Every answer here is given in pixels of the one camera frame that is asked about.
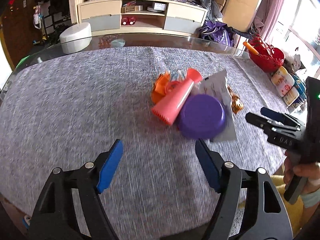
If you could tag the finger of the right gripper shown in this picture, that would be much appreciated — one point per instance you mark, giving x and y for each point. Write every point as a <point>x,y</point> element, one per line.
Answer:
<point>283,118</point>
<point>263,123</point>

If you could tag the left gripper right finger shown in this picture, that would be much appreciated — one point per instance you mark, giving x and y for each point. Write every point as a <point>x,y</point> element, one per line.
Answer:
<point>211,163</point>

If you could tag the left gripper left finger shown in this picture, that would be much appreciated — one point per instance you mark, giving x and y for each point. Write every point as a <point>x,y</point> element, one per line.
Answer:
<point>107,164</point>

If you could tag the purple round container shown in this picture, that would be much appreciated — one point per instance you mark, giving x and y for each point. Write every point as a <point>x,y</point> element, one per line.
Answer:
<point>201,117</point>

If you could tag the pink plastic tube toy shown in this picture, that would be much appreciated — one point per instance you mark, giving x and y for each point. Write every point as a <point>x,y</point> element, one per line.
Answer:
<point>168,108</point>

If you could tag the orange snack wrapper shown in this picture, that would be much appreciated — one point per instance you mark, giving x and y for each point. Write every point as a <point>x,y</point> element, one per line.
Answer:
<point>158,91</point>

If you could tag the person's right hand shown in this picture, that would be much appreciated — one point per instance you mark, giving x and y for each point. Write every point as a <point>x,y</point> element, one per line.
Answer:
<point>310,171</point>

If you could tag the yellow lotion bottle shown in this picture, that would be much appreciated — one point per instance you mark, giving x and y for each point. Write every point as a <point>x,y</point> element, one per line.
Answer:
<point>279,76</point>

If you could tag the red plastic basket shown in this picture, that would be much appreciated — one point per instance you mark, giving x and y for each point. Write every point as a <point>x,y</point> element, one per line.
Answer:
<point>268,58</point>

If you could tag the grey woven table mat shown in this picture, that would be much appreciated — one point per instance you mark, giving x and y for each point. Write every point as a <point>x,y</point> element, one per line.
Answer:
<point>64,112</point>

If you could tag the orange stick in basket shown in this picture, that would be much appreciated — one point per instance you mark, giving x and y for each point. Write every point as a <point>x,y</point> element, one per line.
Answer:
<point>250,48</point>

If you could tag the purple bag on floor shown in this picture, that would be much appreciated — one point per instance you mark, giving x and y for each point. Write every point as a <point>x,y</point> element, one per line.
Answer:
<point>216,32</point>

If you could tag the pink curtain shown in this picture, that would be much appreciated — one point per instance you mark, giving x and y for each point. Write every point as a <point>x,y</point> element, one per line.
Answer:
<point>267,16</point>

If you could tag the beige standing air conditioner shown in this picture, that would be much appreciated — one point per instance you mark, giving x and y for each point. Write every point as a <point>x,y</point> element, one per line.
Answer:
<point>239,14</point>

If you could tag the beige TV cabinet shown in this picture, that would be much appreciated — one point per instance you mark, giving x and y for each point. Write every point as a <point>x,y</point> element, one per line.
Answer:
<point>142,16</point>

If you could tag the dark wooden door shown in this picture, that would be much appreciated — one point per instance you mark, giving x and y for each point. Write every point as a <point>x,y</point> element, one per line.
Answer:
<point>17,29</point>

